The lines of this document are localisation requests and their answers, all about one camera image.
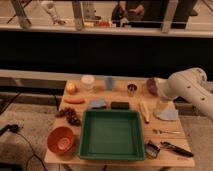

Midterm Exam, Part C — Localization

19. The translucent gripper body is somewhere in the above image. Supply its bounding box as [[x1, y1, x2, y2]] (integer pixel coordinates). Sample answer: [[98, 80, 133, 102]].
[[154, 99, 174, 116]]

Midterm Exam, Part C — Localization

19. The blue sponge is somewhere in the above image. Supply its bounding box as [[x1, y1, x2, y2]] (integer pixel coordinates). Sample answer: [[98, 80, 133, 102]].
[[89, 99, 106, 109]]

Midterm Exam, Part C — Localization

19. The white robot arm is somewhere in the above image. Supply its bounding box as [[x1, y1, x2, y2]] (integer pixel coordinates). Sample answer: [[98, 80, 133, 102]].
[[155, 68, 213, 121]]

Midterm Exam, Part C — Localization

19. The black sponge block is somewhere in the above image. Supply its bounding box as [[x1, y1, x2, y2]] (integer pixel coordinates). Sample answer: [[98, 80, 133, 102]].
[[110, 102, 129, 110]]

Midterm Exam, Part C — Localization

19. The light blue cloth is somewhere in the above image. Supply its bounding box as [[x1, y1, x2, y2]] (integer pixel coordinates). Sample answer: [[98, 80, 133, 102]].
[[156, 108, 178, 121]]

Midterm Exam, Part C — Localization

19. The yellow banana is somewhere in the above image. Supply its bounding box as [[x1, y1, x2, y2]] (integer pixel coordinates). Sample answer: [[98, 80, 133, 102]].
[[139, 101, 150, 124]]

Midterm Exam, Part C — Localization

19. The metal fork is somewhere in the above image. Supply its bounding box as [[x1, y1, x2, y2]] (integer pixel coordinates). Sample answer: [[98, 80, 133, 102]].
[[153, 129, 180, 134]]

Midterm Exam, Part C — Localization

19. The purple plate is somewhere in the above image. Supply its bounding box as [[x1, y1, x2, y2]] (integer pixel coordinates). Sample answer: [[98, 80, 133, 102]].
[[146, 77, 158, 96]]

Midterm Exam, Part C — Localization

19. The small metal cup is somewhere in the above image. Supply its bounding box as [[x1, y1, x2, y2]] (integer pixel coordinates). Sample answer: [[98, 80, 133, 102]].
[[127, 84, 137, 97]]

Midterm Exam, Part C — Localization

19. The small metal cookie cutter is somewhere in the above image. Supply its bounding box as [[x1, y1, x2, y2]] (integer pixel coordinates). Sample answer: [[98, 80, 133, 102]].
[[145, 141, 160, 158]]

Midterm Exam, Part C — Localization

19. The blue plastic cup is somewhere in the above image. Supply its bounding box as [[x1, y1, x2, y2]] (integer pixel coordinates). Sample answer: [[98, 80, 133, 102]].
[[105, 77, 115, 91]]

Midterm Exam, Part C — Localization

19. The green plastic tray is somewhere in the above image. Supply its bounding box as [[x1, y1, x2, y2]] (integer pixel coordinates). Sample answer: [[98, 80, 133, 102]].
[[78, 110, 145, 161]]

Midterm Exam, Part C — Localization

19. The white cup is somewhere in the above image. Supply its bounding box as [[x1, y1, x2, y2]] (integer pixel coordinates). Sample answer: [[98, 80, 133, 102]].
[[81, 75, 95, 91]]

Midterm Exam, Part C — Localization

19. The orange carrot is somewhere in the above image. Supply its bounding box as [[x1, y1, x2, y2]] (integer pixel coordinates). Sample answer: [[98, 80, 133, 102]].
[[64, 98, 85, 104]]

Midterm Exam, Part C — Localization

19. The bunch of dark grapes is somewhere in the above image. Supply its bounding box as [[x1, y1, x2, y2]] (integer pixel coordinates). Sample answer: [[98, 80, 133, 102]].
[[55, 107, 81, 126]]

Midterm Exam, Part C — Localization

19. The yellow apple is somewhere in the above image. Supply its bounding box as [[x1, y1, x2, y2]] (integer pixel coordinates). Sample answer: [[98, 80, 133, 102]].
[[65, 83, 77, 94]]

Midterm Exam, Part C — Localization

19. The seated person in background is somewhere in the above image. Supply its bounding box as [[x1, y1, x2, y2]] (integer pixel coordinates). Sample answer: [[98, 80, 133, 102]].
[[111, 1, 146, 27]]

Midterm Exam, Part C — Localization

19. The orange bowl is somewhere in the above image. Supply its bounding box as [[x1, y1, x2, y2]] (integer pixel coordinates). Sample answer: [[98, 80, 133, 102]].
[[47, 126, 75, 155]]

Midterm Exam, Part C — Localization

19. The black handled peeler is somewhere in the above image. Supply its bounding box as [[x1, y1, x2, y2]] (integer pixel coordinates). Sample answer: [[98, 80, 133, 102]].
[[160, 141, 194, 158]]

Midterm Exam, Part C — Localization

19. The black cable on floor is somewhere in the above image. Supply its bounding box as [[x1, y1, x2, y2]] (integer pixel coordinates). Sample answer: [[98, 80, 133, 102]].
[[0, 123, 48, 171]]

